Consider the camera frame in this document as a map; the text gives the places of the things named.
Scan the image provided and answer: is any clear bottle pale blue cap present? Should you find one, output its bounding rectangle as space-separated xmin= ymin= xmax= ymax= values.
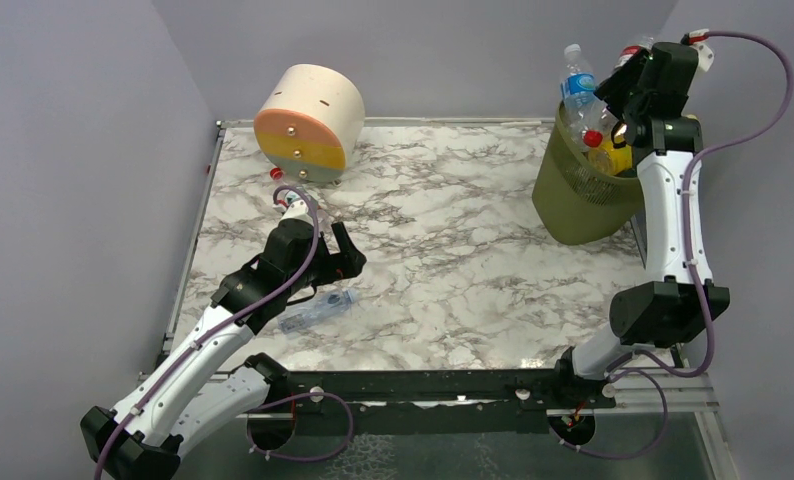
xmin=277 ymin=288 xmax=358 ymax=334

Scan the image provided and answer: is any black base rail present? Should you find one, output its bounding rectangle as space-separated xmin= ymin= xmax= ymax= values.
xmin=155 ymin=354 xmax=617 ymax=452

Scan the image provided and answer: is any yellow juice bottle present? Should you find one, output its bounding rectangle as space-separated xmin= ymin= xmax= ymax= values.
xmin=586 ymin=138 xmax=633 ymax=176

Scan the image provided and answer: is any round cream drawer cabinet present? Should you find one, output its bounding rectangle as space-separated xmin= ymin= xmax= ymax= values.
xmin=253 ymin=64 xmax=366 ymax=183

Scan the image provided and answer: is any green mesh waste bin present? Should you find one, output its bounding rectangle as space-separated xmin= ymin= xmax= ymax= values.
xmin=532 ymin=103 xmax=644 ymax=245

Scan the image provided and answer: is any red label bottle red cap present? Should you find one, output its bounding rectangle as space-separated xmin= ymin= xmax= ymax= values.
xmin=578 ymin=34 xmax=656 ymax=149

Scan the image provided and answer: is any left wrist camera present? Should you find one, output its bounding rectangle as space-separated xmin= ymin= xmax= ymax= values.
xmin=278 ymin=193 xmax=315 ymax=225

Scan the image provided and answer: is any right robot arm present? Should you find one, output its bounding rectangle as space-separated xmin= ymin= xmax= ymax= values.
xmin=554 ymin=42 xmax=730 ymax=402

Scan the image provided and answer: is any clear bottle blue label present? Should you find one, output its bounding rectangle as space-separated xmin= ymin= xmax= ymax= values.
xmin=560 ymin=44 xmax=614 ymax=151

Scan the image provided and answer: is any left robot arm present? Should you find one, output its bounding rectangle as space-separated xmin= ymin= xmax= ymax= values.
xmin=80 ymin=216 xmax=366 ymax=479

